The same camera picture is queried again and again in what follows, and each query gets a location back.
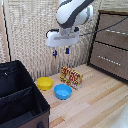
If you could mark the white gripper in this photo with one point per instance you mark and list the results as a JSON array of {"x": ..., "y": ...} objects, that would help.
[{"x": 62, "y": 39}]

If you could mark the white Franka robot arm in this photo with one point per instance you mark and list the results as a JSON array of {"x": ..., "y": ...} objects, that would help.
[{"x": 71, "y": 11}]

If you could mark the lower brown drawer front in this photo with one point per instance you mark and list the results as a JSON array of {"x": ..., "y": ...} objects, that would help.
[{"x": 109, "y": 60}]

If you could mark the brown drawer cabinet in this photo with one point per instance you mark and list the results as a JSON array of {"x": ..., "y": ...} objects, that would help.
[{"x": 110, "y": 45}]

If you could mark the beige woven folding screen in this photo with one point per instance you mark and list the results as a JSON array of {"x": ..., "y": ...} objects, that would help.
[{"x": 43, "y": 36}]

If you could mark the red yellow snack box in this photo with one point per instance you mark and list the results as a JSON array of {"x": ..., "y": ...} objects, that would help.
[{"x": 71, "y": 77}]

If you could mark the yellow plastic bowl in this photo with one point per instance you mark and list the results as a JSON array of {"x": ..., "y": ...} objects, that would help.
[{"x": 45, "y": 83}]

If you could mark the blue plastic bowl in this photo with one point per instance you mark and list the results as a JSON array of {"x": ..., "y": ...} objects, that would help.
[{"x": 63, "y": 91}]

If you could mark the black fabric storage box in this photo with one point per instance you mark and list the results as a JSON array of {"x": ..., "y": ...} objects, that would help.
[{"x": 18, "y": 96}]

